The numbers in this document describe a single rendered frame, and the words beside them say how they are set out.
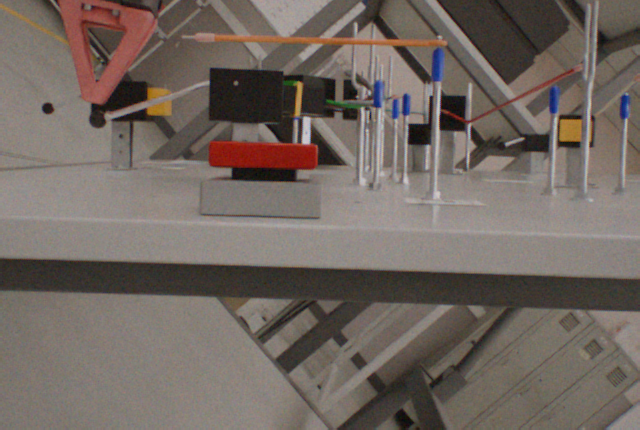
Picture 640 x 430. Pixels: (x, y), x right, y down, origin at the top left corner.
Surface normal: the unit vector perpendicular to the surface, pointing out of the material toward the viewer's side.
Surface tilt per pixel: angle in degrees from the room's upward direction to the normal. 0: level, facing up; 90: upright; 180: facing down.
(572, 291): 90
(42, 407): 0
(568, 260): 90
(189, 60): 90
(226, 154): 90
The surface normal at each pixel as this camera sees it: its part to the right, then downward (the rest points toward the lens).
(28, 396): 0.76, -0.65
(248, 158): -0.01, 0.05
